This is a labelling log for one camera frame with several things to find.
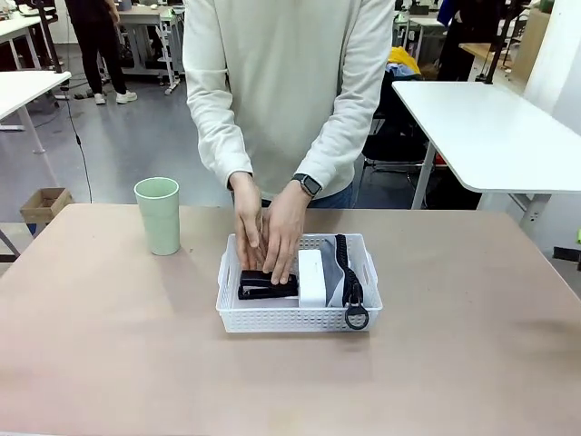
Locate white rectangular box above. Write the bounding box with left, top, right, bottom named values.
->
left=297, top=248, right=329, bottom=309

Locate white perforated plastic basket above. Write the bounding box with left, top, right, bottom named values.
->
left=215, top=233, right=384, bottom=335

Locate pale green cup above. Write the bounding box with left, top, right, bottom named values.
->
left=133, top=176, right=182, bottom=256

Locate person's left hand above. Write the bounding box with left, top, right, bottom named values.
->
left=261, top=180, right=313, bottom=286

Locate white desk with wheels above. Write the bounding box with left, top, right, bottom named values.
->
left=115, top=3, right=186, bottom=95

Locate yellow cloth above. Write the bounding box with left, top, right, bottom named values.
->
left=389, top=45, right=422, bottom=76

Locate person's right forearm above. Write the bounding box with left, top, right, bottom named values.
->
left=194, top=108, right=254, bottom=192

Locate person's left forearm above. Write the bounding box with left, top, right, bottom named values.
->
left=292, top=102, right=376, bottom=199

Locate black office chair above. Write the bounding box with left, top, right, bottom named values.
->
left=360, top=67, right=437, bottom=210

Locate black floor cable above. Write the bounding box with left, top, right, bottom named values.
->
left=54, top=26, right=94, bottom=204

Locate black stapler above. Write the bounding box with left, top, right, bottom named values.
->
left=237, top=269, right=300, bottom=302

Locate large white desk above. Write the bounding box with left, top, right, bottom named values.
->
left=390, top=80, right=581, bottom=228

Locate bystander in dark clothes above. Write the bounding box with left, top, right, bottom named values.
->
left=436, top=0, right=500, bottom=83

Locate black stand pole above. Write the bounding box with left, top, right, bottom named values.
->
left=483, top=0, right=523, bottom=86

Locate wooden desk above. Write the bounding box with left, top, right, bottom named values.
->
left=458, top=41, right=517, bottom=83

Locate black wrist watch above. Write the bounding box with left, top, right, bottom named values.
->
left=290, top=173, right=323, bottom=198

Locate black strap with ring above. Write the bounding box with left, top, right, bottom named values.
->
left=320, top=233, right=369, bottom=332

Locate person's right hand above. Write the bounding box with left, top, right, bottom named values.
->
left=228, top=171, right=265, bottom=270

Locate open cardboard floor box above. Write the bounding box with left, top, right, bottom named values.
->
left=19, top=187, right=74, bottom=224

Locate person in cream sweater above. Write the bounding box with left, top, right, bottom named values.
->
left=182, top=0, right=396, bottom=210

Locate bystander in black clothes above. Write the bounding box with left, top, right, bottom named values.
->
left=64, top=0, right=138, bottom=105

